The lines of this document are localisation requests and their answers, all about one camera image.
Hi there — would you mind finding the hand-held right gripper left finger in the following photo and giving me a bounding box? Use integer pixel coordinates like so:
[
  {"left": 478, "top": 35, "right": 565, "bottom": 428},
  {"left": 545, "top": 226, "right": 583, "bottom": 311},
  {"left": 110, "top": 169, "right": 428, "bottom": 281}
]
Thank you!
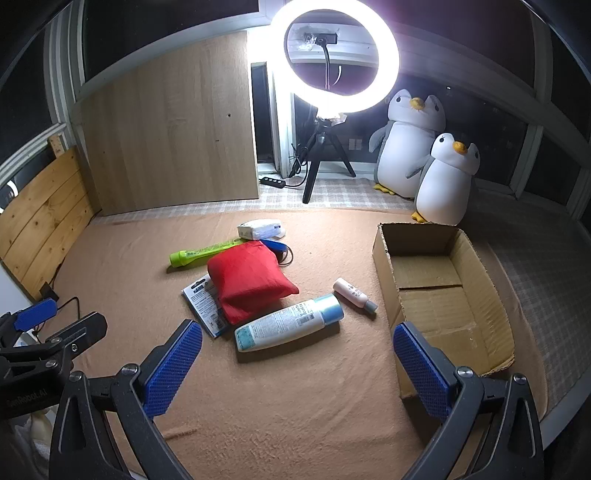
[{"left": 48, "top": 319, "right": 204, "bottom": 480}]

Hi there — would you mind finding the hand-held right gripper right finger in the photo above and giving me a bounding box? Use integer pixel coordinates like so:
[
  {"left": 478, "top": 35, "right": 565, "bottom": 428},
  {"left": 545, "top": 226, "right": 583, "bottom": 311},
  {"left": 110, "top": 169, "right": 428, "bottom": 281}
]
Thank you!
[{"left": 392, "top": 322, "right": 546, "bottom": 480}]

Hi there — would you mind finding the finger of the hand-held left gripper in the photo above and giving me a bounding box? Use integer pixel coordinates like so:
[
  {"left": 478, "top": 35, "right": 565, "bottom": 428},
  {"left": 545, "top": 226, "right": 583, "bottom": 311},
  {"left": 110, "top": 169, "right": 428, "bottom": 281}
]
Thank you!
[
  {"left": 0, "top": 312, "right": 108, "bottom": 370},
  {"left": 0, "top": 298, "right": 58, "bottom": 344}
]

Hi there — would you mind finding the blue and white packet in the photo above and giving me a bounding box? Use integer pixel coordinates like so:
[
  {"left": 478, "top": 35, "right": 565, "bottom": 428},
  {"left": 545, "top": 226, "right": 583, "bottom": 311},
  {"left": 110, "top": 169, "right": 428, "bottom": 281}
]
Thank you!
[{"left": 181, "top": 273, "right": 230, "bottom": 339}]

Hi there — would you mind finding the cardboard box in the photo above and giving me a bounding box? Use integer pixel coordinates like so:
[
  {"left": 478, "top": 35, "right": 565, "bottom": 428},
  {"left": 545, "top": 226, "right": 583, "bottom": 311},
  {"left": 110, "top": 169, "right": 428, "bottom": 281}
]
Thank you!
[{"left": 372, "top": 222, "right": 516, "bottom": 398}]

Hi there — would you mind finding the small pink bottle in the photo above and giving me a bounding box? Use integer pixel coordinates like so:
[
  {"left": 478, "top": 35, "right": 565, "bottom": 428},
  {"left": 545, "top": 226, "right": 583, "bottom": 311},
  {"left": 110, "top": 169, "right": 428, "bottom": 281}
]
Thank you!
[{"left": 333, "top": 277, "right": 378, "bottom": 315}]

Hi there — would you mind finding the red pouch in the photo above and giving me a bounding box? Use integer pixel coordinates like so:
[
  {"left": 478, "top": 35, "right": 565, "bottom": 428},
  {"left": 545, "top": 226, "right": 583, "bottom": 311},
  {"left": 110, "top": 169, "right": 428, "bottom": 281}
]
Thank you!
[{"left": 206, "top": 240, "right": 300, "bottom": 325}]

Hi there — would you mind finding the green tube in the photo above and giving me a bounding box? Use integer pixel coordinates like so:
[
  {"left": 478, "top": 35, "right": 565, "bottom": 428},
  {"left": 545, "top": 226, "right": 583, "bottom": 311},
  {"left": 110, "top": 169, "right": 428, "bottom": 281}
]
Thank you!
[{"left": 169, "top": 237, "right": 245, "bottom": 268}]

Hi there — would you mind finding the white bottle with blue cap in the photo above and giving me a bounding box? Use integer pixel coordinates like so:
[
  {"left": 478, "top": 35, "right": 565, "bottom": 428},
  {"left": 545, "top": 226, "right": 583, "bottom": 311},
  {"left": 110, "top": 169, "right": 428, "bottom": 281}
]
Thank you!
[{"left": 234, "top": 294, "right": 345, "bottom": 353}]

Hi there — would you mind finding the blue round case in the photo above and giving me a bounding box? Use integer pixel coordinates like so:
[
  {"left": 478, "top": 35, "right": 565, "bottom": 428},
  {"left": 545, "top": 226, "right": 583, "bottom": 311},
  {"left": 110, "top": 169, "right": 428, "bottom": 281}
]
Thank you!
[{"left": 259, "top": 239, "right": 288, "bottom": 259}]

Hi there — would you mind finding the white tissue pack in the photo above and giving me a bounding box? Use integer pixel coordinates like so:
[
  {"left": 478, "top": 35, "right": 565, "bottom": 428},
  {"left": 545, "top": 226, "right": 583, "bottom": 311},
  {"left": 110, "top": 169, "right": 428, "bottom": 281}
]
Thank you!
[{"left": 237, "top": 220, "right": 282, "bottom": 241}]

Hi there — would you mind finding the white cloth bundle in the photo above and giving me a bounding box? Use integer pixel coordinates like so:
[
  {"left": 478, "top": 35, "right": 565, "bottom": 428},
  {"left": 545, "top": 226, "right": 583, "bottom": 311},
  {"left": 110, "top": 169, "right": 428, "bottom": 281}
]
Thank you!
[{"left": 14, "top": 411, "right": 51, "bottom": 462}]

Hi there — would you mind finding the pine plank panel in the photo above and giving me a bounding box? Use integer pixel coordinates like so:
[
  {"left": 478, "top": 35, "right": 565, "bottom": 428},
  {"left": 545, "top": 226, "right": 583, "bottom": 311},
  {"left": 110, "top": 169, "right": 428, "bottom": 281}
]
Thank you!
[{"left": 0, "top": 145, "right": 95, "bottom": 301}]

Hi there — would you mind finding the small penguin plush toy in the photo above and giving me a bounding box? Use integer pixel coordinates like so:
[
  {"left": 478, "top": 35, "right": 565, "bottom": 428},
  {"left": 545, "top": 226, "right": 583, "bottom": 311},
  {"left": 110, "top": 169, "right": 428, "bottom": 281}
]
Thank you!
[{"left": 411, "top": 133, "right": 481, "bottom": 225}]

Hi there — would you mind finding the large penguin plush toy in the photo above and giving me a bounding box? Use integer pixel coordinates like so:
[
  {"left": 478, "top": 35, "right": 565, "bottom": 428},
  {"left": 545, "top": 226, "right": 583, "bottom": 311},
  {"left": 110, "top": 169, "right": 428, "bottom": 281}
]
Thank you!
[{"left": 368, "top": 89, "right": 447, "bottom": 199}]

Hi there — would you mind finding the light wooden board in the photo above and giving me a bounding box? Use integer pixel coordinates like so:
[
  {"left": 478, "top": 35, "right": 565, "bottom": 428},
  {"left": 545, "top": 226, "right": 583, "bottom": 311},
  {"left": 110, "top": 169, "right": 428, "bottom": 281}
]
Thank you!
[{"left": 76, "top": 32, "right": 260, "bottom": 217}]

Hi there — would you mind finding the black tripod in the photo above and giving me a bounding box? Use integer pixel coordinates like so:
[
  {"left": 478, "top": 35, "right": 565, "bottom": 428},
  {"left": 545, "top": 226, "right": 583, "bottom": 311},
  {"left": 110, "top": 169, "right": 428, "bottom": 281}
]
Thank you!
[{"left": 302, "top": 117, "right": 357, "bottom": 205}]

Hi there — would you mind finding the black adapter cable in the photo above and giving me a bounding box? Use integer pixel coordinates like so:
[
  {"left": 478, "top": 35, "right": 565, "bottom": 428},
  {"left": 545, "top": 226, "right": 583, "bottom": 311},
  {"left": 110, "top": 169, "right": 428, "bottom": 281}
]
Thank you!
[{"left": 34, "top": 295, "right": 81, "bottom": 333}]

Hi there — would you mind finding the black ring light cable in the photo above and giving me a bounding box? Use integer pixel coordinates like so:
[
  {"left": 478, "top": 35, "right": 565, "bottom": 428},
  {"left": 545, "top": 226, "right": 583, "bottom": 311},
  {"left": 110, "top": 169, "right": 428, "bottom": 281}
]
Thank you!
[{"left": 286, "top": 143, "right": 315, "bottom": 190}]

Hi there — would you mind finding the white ring light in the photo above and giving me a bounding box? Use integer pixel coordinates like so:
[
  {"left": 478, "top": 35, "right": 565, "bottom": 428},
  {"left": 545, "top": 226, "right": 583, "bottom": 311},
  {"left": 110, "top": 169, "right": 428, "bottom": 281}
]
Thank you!
[{"left": 269, "top": 0, "right": 400, "bottom": 116}]

